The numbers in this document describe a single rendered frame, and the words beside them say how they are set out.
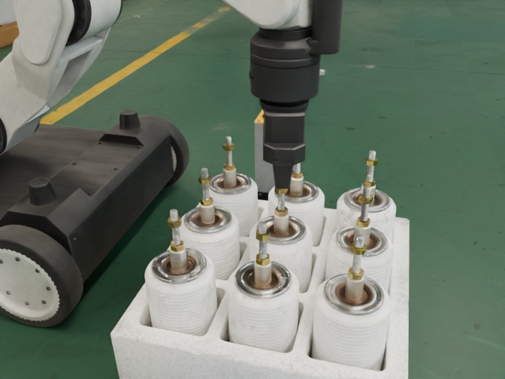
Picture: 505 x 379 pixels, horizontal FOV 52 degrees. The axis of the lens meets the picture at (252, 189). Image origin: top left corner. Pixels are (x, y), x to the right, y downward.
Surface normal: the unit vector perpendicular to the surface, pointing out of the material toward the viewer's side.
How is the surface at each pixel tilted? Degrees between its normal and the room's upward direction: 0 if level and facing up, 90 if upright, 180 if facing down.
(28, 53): 90
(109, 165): 0
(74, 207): 46
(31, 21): 90
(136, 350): 90
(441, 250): 0
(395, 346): 0
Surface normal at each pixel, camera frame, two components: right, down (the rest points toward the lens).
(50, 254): 0.64, -0.54
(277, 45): -0.21, -0.28
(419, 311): -0.01, -0.87
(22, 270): -0.26, 0.48
